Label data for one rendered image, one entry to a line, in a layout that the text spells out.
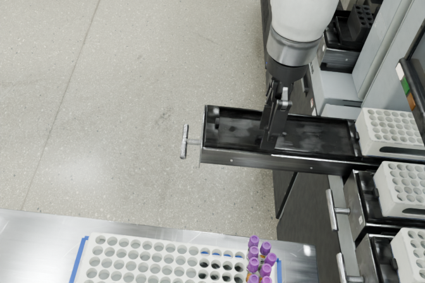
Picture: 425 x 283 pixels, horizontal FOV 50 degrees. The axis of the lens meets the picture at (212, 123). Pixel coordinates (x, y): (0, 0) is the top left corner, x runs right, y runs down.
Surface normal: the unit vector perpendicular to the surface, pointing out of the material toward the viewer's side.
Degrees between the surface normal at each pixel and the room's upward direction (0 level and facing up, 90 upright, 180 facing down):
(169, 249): 0
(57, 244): 0
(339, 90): 0
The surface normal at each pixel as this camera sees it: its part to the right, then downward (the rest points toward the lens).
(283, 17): -0.76, 0.49
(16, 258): 0.11, -0.68
